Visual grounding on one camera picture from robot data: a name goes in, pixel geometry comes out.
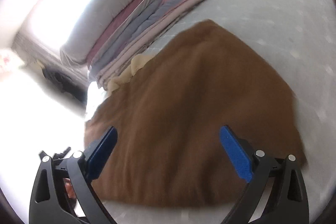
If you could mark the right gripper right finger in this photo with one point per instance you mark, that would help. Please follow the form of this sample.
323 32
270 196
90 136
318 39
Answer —
287 202

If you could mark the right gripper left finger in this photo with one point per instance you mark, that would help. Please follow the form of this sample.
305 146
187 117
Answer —
49 201

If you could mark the brown corduroy jacket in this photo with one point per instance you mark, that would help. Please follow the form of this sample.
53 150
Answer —
169 115

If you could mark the person's right hand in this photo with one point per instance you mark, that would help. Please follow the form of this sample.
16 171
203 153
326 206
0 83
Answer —
69 189

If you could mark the grey white-gridded bed cover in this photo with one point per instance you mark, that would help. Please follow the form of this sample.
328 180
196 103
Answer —
297 39

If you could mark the stack of folded quilts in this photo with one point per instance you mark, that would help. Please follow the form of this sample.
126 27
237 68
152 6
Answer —
111 32

